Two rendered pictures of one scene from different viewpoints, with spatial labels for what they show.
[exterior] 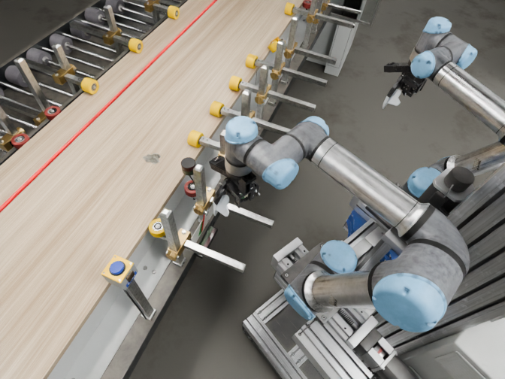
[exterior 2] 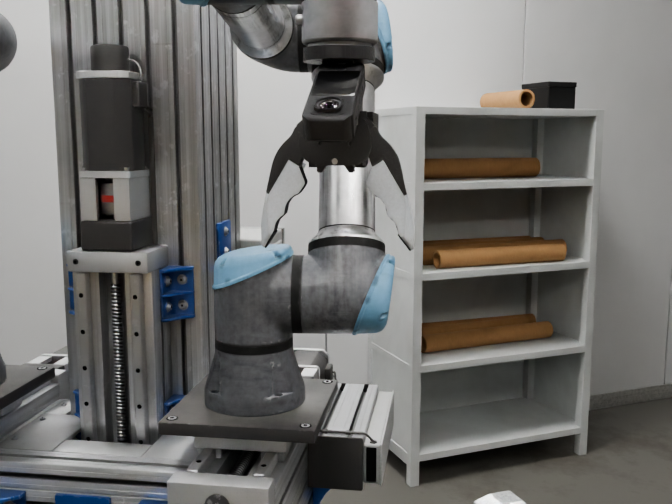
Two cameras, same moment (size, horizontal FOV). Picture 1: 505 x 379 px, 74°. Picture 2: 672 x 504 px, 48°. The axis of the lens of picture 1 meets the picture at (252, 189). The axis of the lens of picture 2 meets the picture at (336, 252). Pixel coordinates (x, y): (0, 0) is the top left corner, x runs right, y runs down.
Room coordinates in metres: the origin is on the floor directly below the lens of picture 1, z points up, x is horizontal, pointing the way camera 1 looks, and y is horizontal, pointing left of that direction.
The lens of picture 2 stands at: (1.02, 0.66, 1.43)
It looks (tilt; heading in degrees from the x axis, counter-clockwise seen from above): 9 degrees down; 233
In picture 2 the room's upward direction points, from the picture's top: straight up
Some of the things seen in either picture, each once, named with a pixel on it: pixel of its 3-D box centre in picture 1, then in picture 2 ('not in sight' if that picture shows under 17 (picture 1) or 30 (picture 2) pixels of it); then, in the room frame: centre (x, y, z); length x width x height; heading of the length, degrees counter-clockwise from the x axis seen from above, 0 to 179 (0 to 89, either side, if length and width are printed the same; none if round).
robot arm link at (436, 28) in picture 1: (433, 37); not in sight; (1.15, -0.56, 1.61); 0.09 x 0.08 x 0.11; 38
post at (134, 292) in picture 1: (137, 298); not in sight; (0.34, 0.38, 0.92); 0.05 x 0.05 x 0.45; 73
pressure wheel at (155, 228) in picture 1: (159, 231); not in sight; (0.66, 0.39, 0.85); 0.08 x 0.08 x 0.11
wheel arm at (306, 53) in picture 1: (309, 53); not in sight; (2.03, -0.27, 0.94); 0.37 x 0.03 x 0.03; 73
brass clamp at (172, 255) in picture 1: (178, 244); not in sight; (0.62, 0.30, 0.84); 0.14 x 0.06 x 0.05; 163
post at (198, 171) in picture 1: (201, 198); not in sight; (0.83, 0.23, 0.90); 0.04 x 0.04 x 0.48; 73
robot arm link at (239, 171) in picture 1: (240, 161); (336, 27); (0.56, 0.04, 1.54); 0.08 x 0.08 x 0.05
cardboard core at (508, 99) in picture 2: not in sight; (506, 100); (-1.59, -1.59, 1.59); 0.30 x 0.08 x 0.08; 75
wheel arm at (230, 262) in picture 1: (199, 250); not in sight; (0.61, 0.20, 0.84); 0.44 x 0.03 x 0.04; 73
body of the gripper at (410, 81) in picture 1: (412, 77); not in sight; (1.14, -0.56, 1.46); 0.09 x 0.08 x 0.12; 45
